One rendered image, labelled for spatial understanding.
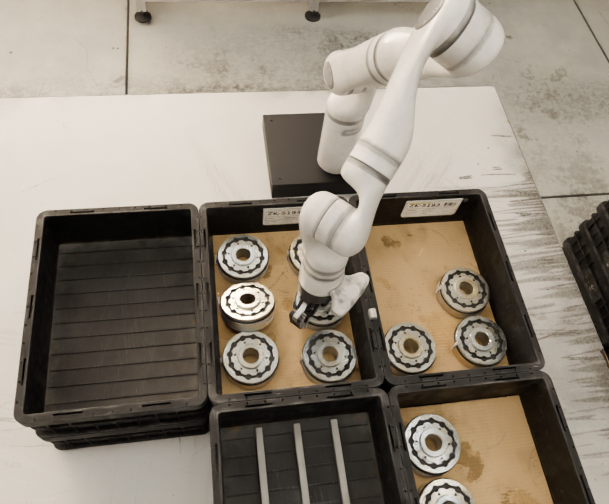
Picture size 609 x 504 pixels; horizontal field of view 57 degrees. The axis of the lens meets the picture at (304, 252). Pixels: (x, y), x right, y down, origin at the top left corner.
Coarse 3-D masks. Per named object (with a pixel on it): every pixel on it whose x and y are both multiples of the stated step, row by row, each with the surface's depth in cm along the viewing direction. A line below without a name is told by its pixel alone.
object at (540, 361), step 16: (400, 192) 118; (416, 192) 118; (432, 192) 118; (448, 192) 119; (464, 192) 119; (480, 192) 120; (496, 224) 116; (496, 240) 114; (368, 272) 107; (512, 272) 110; (368, 288) 105; (512, 288) 109; (528, 320) 105; (528, 336) 104; (384, 352) 99; (384, 368) 98; (480, 368) 100; (496, 368) 100; (512, 368) 102; (528, 368) 101; (384, 384) 99; (400, 384) 97
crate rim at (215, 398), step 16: (208, 208) 111; (224, 208) 112; (208, 256) 105; (352, 256) 109; (208, 272) 104; (208, 288) 104; (208, 304) 102; (368, 304) 104; (208, 320) 99; (368, 320) 102; (208, 336) 98; (368, 336) 101; (208, 352) 96; (208, 368) 95; (208, 384) 93; (320, 384) 95; (336, 384) 96; (352, 384) 96; (368, 384) 96; (224, 400) 92; (240, 400) 93
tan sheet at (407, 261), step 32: (416, 224) 126; (448, 224) 127; (384, 256) 121; (416, 256) 122; (448, 256) 123; (384, 288) 117; (416, 288) 118; (384, 320) 114; (416, 320) 114; (448, 320) 115; (448, 352) 111
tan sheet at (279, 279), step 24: (216, 240) 119; (264, 240) 120; (288, 240) 121; (216, 264) 116; (288, 264) 118; (216, 288) 113; (288, 288) 115; (288, 312) 112; (288, 336) 110; (288, 360) 107; (288, 384) 105; (312, 384) 105
